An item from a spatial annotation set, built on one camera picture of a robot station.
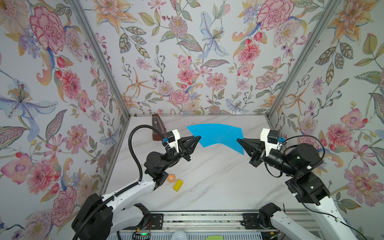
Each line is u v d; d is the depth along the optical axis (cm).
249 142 51
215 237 71
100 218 40
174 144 55
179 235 67
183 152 57
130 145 48
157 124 97
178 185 85
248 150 53
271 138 43
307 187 42
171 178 89
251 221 73
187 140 60
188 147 58
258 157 48
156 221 74
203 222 75
